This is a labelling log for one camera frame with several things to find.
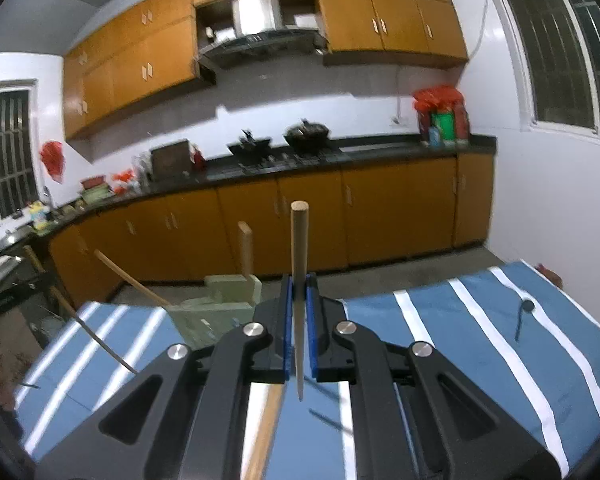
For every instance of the wooden wall cabinets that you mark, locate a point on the wooden wall cabinets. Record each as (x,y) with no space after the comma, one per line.
(145,55)

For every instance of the small blue box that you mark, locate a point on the small blue box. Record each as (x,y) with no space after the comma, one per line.
(434,137)

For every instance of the stacked red and green basins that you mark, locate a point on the stacked red and green basins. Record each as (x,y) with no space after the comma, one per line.
(95,187)

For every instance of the large barred window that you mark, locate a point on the large barred window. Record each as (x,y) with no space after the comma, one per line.
(555,45)

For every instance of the gas stove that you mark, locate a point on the gas stove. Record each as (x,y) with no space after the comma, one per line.
(290,160)

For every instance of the green box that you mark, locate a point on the green box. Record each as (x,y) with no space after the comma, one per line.
(442,127)

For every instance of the wooden base cabinets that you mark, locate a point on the wooden base cabinets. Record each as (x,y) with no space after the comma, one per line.
(390,210)

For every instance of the steel sink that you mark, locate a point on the steel sink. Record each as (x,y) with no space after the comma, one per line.
(10,240)

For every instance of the tall red canister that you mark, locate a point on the tall red canister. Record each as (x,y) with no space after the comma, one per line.
(461,125)

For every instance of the small red bottle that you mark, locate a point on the small red bottle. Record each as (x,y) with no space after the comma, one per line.
(198,159)

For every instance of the crumpled red plastic bag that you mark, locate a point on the crumpled red plastic bag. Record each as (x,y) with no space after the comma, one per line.
(122,181)

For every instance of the black kitchen countertop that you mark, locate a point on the black kitchen countertop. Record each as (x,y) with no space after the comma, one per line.
(380,149)

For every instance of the small barred window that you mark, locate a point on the small barred window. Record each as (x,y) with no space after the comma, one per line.
(5,155)

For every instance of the red bag on wall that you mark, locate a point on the red bag on wall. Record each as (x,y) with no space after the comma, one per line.
(52,160)

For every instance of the yellow detergent bottle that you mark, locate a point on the yellow detergent bottle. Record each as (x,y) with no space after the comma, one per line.
(39,216)

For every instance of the wooden chopstick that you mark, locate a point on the wooden chopstick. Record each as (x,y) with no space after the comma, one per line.
(105,345)
(298,240)
(265,430)
(245,250)
(130,280)

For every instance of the green perforated utensil holder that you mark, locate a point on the green perforated utensil holder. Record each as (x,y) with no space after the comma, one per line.
(205,315)

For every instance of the wooden cutting board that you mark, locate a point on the wooden cutting board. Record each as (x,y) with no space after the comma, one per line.
(170,157)

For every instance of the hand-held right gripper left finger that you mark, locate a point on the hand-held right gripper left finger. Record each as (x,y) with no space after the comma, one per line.
(287,330)

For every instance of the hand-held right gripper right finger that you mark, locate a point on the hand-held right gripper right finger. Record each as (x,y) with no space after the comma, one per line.
(311,330)

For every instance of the steel range hood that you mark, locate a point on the steel range hood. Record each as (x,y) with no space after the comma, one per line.
(260,20)

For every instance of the large red plastic bag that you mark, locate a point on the large red plastic bag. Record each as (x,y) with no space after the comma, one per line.
(437,97)

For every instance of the metal faucet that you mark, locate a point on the metal faucet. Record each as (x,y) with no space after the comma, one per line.
(47,196)

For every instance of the blue striped tablecloth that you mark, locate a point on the blue striped tablecloth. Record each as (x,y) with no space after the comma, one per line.
(480,340)

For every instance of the clear plastic bag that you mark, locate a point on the clear plastic bag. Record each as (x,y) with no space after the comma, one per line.
(143,166)

